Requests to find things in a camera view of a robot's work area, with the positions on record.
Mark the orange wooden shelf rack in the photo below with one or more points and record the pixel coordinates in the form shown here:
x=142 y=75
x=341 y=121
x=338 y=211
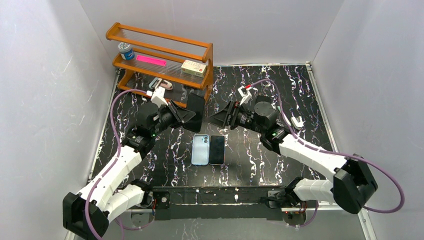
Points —
x=175 y=50

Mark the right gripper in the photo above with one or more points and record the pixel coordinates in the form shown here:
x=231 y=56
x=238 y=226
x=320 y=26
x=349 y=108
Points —
x=232 y=116

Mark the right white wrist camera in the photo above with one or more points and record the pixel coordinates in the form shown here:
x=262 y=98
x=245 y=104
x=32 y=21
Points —
x=245 y=94

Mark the cream cardboard box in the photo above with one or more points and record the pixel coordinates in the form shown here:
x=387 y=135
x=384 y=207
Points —
x=194 y=68

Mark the pink flat card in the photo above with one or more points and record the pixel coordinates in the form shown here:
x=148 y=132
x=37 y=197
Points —
x=151 y=60

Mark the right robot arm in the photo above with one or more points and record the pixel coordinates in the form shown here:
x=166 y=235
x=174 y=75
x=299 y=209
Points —
x=348 y=181

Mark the white small clip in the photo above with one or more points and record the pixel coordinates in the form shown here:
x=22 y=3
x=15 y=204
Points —
x=297 y=122

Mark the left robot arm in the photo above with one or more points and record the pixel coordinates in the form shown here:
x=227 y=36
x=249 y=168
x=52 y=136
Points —
x=89 y=212

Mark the blue white round jar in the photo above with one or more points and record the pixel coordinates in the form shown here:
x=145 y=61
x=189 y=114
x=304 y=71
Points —
x=126 y=51

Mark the light blue phone case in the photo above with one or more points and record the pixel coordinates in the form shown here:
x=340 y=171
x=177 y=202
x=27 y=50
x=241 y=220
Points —
x=200 y=150

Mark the phone with black screen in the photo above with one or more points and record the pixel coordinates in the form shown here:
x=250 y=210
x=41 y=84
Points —
x=216 y=150

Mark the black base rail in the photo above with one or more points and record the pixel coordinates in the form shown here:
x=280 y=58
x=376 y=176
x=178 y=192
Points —
x=221 y=202

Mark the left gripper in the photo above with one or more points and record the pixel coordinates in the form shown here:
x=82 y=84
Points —
x=179 y=115

